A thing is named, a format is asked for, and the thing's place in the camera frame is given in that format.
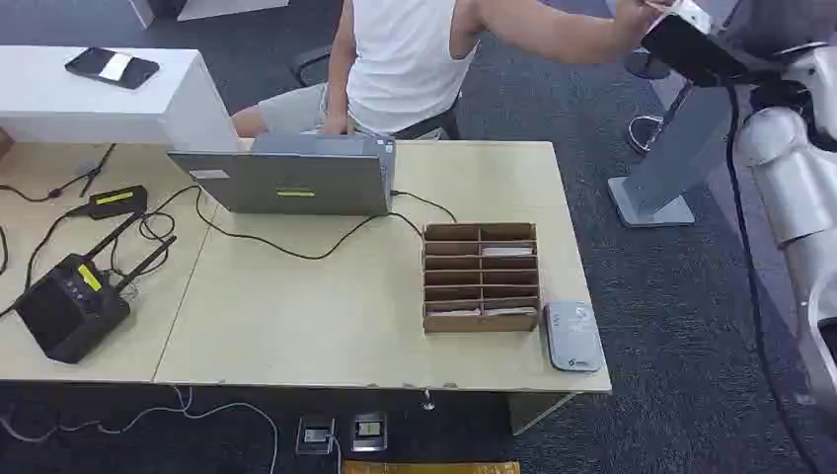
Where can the grey metal stand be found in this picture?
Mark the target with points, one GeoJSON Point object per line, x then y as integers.
{"type": "Point", "coordinates": [673, 163]}

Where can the yellow cardboard sheet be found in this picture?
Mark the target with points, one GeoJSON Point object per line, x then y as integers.
{"type": "Point", "coordinates": [428, 468]}

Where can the floor socket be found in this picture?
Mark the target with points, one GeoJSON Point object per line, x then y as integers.
{"type": "Point", "coordinates": [315, 436]}
{"type": "Point", "coordinates": [369, 432]}

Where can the white cabinet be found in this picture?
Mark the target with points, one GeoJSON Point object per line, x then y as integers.
{"type": "Point", "coordinates": [85, 104]}

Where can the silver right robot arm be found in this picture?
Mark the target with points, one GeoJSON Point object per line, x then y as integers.
{"type": "Point", "coordinates": [791, 183]}

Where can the grey laptop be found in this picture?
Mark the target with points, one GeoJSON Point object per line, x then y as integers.
{"type": "Point", "coordinates": [288, 186]}

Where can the desk leg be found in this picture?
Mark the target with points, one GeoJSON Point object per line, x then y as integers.
{"type": "Point", "coordinates": [533, 409]}

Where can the metal desk key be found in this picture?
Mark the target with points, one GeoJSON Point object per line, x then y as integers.
{"type": "Point", "coordinates": [427, 399]}

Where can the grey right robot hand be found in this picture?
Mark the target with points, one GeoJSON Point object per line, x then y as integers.
{"type": "Point", "coordinates": [700, 55]}

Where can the black phone with white card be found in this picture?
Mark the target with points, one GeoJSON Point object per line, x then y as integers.
{"type": "Point", "coordinates": [111, 67]}

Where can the white furniture piece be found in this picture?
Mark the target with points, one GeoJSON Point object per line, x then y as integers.
{"type": "Point", "coordinates": [216, 6]}

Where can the person's hand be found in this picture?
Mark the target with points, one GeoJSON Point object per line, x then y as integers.
{"type": "Point", "coordinates": [637, 23]}

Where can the white card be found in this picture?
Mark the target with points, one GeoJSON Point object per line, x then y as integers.
{"type": "Point", "coordinates": [507, 251]}
{"type": "Point", "coordinates": [510, 311]}
{"type": "Point", "coordinates": [695, 13]}
{"type": "Point", "coordinates": [454, 313]}

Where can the wooden card box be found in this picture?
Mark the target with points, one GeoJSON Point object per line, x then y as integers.
{"type": "Point", "coordinates": [480, 324]}

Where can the black router with antennas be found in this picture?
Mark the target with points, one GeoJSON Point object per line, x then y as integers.
{"type": "Point", "coordinates": [68, 314]}

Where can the person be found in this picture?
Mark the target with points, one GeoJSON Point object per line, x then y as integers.
{"type": "Point", "coordinates": [402, 65]}

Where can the grey card reader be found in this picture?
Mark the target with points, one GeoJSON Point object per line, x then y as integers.
{"type": "Point", "coordinates": [573, 337]}

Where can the black power adapter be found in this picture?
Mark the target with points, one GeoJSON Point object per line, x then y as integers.
{"type": "Point", "coordinates": [116, 200]}

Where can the white card in box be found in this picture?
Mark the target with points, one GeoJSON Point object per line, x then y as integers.
{"type": "Point", "coordinates": [507, 251]}
{"type": "Point", "coordinates": [510, 311]}
{"type": "Point", "coordinates": [454, 313]}

